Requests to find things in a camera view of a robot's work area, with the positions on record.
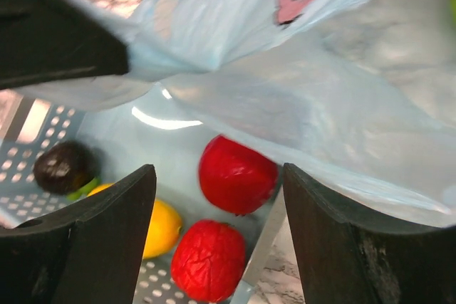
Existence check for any wrinkled red fake fruit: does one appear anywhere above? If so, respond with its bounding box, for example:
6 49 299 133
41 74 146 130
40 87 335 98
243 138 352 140
170 219 247 303

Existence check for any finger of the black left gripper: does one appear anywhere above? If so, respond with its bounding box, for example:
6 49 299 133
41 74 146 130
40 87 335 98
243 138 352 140
1 0 129 89

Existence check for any yellow fake fruit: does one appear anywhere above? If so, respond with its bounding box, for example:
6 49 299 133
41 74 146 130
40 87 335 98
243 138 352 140
86 182 184 260

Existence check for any green fake fruit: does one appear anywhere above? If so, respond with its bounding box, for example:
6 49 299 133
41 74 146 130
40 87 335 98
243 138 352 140
449 0 456 25

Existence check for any light blue plastic bag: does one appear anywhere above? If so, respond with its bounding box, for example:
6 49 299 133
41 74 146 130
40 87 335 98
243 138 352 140
19 0 455 227

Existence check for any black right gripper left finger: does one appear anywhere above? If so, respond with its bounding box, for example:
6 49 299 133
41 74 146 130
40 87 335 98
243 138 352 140
1 164 156 303

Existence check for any light blue plastic basket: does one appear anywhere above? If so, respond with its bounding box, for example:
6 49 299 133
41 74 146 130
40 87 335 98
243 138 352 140
1 85 285 303

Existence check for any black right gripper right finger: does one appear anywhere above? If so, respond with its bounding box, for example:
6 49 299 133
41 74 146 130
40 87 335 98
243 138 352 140
283 163 455 303

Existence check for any smooth red fake apple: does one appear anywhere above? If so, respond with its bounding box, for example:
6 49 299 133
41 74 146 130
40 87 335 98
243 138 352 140
198 135 279 216

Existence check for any dark purple fake mangosteen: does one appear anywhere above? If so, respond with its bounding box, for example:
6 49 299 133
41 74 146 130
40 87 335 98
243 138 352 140
33 140 100 201

